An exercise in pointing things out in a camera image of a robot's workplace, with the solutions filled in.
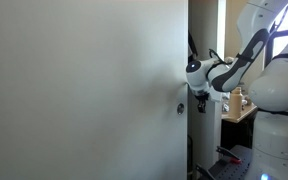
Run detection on beige water bottle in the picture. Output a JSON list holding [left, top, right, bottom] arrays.
[[229, 87, 243, 119]]

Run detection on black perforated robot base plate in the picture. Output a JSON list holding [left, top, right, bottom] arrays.
[[195, 145, 251, 180]]

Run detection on small white items on desk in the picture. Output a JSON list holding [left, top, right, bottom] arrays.
[[222, 99, 230, 112]]

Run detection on white sliding closet door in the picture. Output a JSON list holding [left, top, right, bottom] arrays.
[[0, 0, 188, 180]]

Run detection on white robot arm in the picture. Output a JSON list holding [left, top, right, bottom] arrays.
[[186, 0, 288, 180]]

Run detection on round metal door pull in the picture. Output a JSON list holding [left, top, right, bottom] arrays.
[[177, 103, 185, 115]]

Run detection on dark hanging clothes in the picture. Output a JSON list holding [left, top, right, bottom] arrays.
[[188, 34, 198, 62]]

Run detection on black red clamp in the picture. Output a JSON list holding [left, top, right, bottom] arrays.
[[216, 146, 242, 164]]

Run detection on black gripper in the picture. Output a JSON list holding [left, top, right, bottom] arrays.
[[196, 94, 209, 113]]

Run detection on wooden desk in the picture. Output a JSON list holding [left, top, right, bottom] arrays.
[[220, 104, 257, 149]]

